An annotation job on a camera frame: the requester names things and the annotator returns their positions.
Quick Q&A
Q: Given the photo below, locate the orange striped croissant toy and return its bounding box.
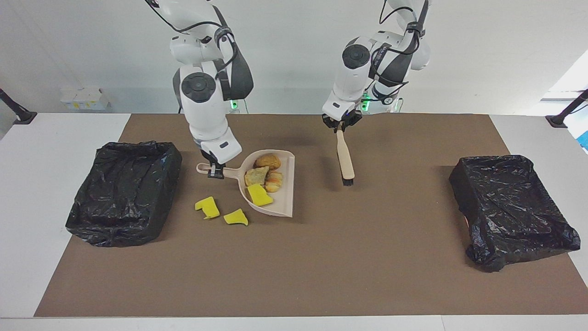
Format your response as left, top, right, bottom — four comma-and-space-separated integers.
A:
265, 170, 284, 193

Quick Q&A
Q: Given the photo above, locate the rounded yellow sponge piece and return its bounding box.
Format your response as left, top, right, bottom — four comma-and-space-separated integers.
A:
247, 184, 274, 207

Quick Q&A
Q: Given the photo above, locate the dark left arm cable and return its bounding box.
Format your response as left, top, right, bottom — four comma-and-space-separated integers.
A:
370, 0, 425, 99

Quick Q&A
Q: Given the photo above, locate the beige hand brush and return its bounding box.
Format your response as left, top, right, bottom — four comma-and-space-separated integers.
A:
336, 128, 356, 187

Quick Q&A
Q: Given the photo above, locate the white box stack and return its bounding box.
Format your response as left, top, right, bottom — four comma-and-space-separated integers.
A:
60, 85, 111, 111

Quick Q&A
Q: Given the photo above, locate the yellow green sponge piece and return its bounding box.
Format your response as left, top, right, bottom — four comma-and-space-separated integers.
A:
223, 208, 249, 226

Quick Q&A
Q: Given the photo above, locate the brown bread roll toy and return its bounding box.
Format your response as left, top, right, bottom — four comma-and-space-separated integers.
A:
254, 153, 282, 170

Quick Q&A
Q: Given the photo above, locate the brown table mat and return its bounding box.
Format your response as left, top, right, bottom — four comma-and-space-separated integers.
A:
34, 113, 588, 318

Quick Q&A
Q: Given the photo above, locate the notched yellow sponge piece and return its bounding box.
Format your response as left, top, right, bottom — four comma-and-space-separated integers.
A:
195, 196, 221, 220

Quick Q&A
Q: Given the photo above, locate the beige plastic dustpan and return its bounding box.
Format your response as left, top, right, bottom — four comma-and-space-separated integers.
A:
196, 149, 296, 218

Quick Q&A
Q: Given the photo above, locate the black bag lined bin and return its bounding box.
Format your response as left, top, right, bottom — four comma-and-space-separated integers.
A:
65, 140, 183, 248
449, 154, 582, 273

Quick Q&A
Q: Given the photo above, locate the pale green foam chunk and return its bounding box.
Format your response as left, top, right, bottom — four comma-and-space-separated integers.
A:
244, 166, 271, 187

